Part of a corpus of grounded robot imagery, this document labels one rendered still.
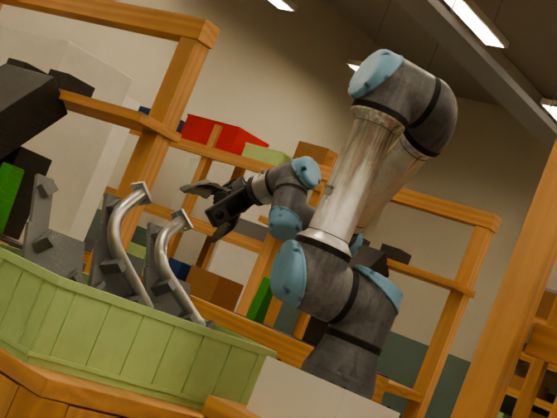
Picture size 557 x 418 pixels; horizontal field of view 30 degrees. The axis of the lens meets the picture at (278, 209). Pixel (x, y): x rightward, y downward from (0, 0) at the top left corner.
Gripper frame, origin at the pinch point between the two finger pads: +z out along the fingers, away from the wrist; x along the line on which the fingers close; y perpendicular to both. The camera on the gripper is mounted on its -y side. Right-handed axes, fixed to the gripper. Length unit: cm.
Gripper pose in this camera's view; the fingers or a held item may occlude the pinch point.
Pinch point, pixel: (192, 216)
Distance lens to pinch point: 250.4
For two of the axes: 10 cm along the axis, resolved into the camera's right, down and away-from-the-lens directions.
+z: -7.8, 2.7, 5.7
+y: 4.3, -4.2, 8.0
